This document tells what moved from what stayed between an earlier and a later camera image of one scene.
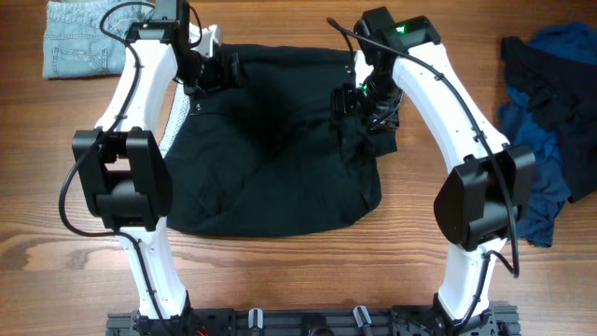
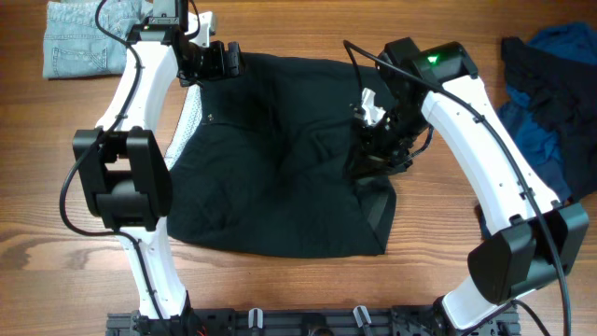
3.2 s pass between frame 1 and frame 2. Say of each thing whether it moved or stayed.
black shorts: moved
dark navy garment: stayed
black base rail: stayed
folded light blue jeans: stayed
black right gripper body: moved
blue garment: stayed
